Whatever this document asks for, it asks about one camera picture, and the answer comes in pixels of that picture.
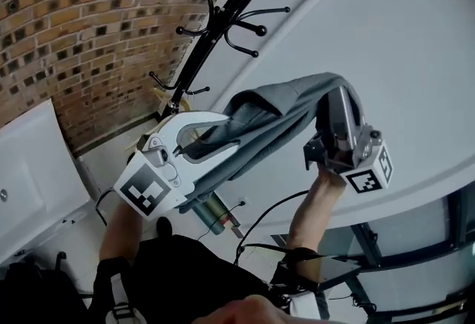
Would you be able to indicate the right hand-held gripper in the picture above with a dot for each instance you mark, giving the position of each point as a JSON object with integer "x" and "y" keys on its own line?
{"x": 367, "y": 174}

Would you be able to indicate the black framed glass partition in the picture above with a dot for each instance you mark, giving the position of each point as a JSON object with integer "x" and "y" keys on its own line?
{"x": 456, "y": 218}

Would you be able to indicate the black coat rack stand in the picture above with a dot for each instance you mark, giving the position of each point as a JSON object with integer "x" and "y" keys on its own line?
{"x": 222, "y": 15}

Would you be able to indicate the grey garment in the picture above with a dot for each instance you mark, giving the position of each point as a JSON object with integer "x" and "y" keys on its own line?
{"x": 267, "y": 118}

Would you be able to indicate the person's left forearm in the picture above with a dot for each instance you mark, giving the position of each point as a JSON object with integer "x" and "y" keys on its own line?
{"x": 118, "y": 233}

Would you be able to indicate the wooden clothes hanger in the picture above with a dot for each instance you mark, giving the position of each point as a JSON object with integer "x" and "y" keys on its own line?
{"x": 162, "y": 95}

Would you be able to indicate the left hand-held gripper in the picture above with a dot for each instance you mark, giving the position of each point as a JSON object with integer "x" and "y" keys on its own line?
{"x": 141, "y": 185}

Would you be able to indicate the red rolled mat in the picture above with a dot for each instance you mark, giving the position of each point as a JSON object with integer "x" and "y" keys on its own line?
{"x": 231, "y": 221}

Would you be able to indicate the person's head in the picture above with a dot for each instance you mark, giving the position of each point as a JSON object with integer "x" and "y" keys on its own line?
{"x": 256, "y": 313}

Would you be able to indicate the person's right forearm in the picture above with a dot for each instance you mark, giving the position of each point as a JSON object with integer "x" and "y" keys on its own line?
{"x": 311, "y": 211}

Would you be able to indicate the person's black shoe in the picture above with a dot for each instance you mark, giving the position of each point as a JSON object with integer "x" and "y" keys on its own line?
{"x": 164, "y": 228}

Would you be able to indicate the person's black shirt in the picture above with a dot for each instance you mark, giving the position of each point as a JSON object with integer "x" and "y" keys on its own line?
{"x": 185, "y": 270}

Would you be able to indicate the white washbasin cabinet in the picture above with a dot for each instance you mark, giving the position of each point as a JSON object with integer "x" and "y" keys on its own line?
{"x": 29, "y": 167}

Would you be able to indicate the white wall socket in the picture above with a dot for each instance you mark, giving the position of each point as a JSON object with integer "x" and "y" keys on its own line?
{"x": 242, "y": 201}

